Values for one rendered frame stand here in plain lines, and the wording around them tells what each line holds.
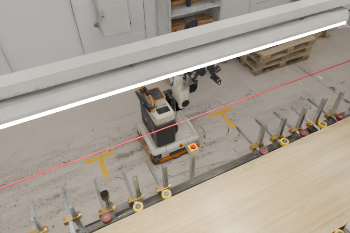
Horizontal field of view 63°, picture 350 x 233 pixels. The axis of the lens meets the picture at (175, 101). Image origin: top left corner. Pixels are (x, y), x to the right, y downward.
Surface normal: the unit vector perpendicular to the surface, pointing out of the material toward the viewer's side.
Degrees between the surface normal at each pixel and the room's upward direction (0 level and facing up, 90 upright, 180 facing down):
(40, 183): 0
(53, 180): 0
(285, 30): 61
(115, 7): 90
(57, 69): 0
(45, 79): 90
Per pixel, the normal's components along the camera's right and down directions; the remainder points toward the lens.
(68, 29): 0.44, 0.60
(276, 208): -0.02, -0.74
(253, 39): 0.37, 0.16
